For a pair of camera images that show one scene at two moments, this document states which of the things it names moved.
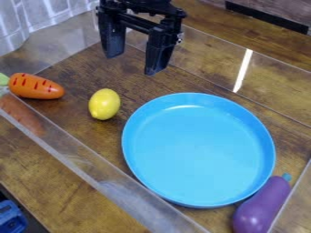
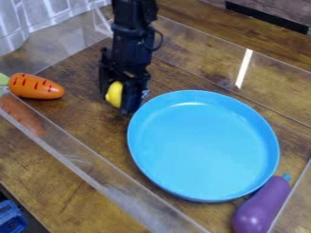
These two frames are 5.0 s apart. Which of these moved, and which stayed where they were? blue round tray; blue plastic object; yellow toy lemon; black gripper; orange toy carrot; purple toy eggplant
Moved: black gripper; yellow toy lemon
Stayed: blue round tray; purple toy eggplant; orange toy carrot; blue plastic object
